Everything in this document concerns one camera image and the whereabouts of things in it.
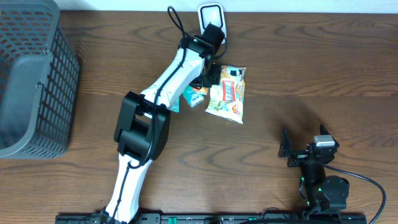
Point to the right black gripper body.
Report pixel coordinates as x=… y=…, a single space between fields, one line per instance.
x=298 y=157

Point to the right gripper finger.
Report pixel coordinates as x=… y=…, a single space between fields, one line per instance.
x=323 y=130
x=285 y=149

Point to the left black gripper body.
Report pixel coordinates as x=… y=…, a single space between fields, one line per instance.
x=213 y=78

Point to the teal packet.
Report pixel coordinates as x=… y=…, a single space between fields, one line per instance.
x=193 y=97

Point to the yellow snack bag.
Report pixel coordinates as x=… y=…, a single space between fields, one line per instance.
x=227 y=97

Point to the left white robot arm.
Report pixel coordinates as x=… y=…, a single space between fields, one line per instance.
x=143 y=124

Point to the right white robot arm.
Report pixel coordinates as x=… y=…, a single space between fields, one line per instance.
x=325 y=195

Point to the grey plastic mesh basket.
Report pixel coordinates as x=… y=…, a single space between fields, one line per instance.
x=40 y=75

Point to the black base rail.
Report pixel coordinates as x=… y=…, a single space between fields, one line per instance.
x=156 y=218

